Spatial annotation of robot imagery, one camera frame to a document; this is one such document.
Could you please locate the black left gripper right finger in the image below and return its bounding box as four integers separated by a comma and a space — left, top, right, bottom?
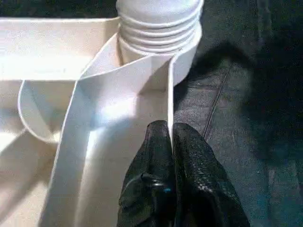
171, 122, 251, 227

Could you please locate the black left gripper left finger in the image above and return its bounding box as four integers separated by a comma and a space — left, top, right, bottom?
116, 120, 178, 227

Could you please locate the white plastic table top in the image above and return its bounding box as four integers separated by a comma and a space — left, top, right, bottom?
0, 16, 204, 227

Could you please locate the white plastic table leg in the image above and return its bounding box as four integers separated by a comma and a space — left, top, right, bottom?
115, 0, 205, 53

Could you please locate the black work mat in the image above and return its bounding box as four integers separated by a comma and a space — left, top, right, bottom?
0, 0, 303, 227

